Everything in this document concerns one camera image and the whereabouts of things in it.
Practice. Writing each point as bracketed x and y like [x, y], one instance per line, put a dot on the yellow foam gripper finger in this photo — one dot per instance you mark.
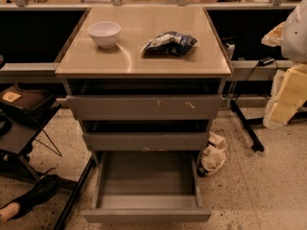
[274, 37]
[288, 95]

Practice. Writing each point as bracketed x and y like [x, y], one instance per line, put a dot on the blue chip bag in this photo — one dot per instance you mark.
[172, 43]

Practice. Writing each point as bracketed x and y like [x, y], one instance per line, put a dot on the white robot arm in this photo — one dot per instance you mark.
[294, 36]

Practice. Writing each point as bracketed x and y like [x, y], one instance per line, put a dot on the grey drawer cabinet with top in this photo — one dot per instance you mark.
[127, 70]

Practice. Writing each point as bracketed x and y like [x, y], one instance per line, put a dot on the grey bottom drawer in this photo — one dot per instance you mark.
[147, 186]

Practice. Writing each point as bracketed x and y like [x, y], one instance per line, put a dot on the grey drawer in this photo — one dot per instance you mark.
[147, 186]
[144, 108]
[146, 141]

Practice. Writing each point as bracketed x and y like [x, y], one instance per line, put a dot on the grey middle drawer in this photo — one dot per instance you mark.
[146, 141]

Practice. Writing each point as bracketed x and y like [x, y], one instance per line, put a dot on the grey top drawer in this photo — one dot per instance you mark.
[144, 108]

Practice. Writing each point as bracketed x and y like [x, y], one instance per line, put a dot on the black power adapter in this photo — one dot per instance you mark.
[265, 61]

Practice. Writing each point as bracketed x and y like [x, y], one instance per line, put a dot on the crumpled beige cloth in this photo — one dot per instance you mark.
[213, 157]

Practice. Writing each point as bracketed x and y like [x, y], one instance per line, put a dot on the white ceramic bowl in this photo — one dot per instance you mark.
[105, 33]

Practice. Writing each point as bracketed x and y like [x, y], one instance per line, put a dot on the black floor bar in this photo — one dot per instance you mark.
[73, 197]

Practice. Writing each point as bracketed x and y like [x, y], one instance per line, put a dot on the black shoe on foot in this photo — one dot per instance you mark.
[42, 191]

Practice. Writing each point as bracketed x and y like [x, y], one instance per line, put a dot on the black chair with label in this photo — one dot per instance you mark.
[24, 114]

